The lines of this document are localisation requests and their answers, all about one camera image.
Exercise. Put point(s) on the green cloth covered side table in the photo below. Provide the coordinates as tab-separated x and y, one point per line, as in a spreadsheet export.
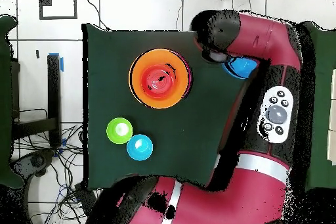
5	103
324	103

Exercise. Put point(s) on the small red-orange bowl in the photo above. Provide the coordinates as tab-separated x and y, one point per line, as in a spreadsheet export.
147	79

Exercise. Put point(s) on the large pink bowl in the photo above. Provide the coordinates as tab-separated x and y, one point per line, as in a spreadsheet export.
190	76

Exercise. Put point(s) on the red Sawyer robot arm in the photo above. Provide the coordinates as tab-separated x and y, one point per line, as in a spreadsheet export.
236	203

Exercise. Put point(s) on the small green bowl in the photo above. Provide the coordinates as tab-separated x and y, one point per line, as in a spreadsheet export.
119	130

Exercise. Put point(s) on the black metal post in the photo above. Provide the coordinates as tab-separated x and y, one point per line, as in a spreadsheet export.
53	90

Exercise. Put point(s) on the dark green tablecloth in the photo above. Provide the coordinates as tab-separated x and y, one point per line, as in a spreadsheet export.
110	76

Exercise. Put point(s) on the small blue bowl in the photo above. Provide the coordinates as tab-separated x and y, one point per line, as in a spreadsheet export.
139	147

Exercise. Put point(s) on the large orange bowl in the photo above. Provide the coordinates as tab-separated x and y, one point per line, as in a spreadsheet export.
136	87

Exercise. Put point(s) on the large blue bowl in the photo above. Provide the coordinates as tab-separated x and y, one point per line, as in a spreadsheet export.
241	68

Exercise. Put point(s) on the blue tape strip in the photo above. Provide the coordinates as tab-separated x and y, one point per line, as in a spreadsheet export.
62	63

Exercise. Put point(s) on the white box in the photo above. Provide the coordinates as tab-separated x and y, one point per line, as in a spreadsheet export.
332	142

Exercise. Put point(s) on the black power strip box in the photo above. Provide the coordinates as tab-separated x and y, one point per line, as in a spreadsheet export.
84	195

